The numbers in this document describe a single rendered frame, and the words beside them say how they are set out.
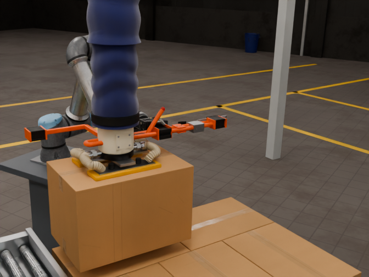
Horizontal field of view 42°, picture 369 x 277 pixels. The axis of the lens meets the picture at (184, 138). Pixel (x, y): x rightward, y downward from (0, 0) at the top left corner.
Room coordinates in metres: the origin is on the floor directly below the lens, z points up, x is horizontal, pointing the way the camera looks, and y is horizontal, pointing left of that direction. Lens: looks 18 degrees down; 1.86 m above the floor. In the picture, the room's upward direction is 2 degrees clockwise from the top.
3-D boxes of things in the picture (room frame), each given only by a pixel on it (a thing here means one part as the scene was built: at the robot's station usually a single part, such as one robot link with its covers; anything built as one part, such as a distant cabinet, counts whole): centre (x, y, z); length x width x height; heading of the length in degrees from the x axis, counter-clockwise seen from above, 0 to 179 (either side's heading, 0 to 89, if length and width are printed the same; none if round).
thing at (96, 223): (2.16, 0.31, 0.81); 0.60 x 0.40 x 0.40; 123
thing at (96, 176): (2.07, 0.27, 1.04); 0.34 x 0.10 x 0.05; 124
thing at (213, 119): (2.49, -0.17, 1.14); 0.08 x 0.07 x 0.05; 124
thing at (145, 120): (2.41, 0.20, 1.14); 0.12 x 0.09 x 0.08; 34
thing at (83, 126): (2.36, 0.23, 1.14); 0.93 x 0.30 x 0.04; 124
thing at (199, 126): (2.41, -0.06, 1.14); 0.07 x 0.07 x 0.04; 34
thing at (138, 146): (2.15, 0.33, 1.08); 0.34 x 0.25 x 0.06; 124
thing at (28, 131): (2.20, 0.72, 1.14); 0.09 x 0.08 x 0.05; 34
